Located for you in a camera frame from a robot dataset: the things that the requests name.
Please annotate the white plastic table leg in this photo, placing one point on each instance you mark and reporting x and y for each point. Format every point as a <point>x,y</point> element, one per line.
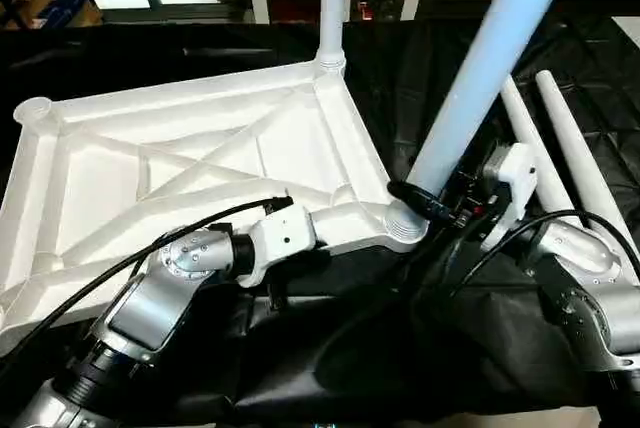
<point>580,148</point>
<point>332,8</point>
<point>485,73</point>
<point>530,143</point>

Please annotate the white plastic table top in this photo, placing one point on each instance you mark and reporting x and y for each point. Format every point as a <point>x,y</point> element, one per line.
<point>175,158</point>

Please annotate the black mat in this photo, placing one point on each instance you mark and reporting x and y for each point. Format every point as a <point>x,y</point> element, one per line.
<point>375,328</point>

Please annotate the white flat board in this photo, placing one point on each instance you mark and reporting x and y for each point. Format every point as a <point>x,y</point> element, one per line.
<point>629,30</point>

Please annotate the blue printed package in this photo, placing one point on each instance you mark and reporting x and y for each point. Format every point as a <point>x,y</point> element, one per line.
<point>60,5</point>

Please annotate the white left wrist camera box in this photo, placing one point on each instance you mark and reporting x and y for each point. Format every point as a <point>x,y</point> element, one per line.
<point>282,238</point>

